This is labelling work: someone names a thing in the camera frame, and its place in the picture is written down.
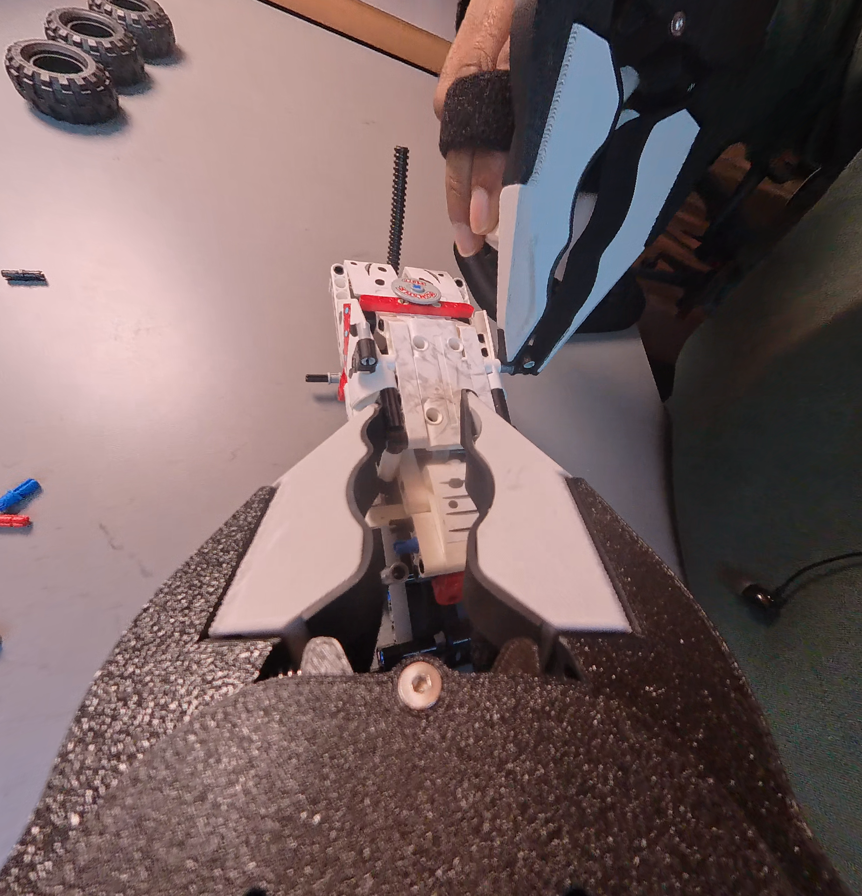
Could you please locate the white lego truck model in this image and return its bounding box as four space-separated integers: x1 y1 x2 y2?
306 146 516 666

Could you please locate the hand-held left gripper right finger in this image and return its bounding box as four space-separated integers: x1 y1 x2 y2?
459 392 635 638

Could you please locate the black quilted pad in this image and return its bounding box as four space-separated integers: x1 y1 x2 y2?
453 241 647 336

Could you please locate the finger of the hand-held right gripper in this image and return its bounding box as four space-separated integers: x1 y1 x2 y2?
527 108 705 378
498 22 626 371

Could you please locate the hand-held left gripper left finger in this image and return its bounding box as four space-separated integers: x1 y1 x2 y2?
207 410 381 642

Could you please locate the black lego tire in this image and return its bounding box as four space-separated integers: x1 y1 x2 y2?
44 7 146 88
88 0 176 60
4 38 120 126

